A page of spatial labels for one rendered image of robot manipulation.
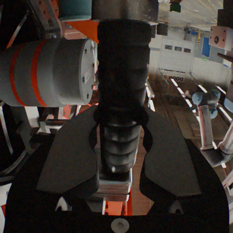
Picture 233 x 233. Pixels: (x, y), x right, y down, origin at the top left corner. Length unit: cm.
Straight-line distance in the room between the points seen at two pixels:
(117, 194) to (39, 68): 21
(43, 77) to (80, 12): 19
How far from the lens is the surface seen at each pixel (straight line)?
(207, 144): 95
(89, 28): 74
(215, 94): 104
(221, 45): 62
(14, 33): 49
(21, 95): 29
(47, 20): 55
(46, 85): 25
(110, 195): 18
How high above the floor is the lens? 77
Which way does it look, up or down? 33 degrees up
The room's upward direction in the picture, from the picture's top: 178 degrees counter-clockwise
